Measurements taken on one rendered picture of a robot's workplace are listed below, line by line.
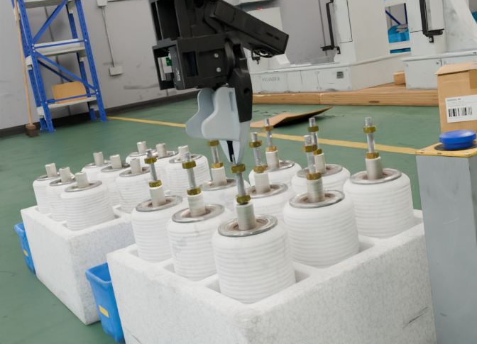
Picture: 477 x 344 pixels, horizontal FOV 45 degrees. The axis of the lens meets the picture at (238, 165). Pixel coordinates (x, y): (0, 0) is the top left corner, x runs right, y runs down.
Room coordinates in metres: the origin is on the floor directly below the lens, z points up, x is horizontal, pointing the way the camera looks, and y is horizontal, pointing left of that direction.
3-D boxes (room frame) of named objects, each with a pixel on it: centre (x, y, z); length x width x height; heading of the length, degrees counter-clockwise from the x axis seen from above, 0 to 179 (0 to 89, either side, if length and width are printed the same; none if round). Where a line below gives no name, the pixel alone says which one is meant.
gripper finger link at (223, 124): (0.66, 0.01, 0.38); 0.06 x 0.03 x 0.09; 119
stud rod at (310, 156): (0.75, -0.10, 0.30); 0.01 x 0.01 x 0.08
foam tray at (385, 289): (0.85, -0.03, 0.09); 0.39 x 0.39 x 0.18; 34
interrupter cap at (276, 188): (0.85, -0.03, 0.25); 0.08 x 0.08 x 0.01
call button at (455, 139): (0.65, -0.25, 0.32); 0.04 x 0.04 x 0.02
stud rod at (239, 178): (0.68, 0.00, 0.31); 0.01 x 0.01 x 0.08
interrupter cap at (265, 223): (0.68, 0.00, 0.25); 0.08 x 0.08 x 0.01
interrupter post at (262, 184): (0.85, -0.03, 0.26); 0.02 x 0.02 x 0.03
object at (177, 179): (1.26, 0.11, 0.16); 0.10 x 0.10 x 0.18
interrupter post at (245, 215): (0.68, 0.00, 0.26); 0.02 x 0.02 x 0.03
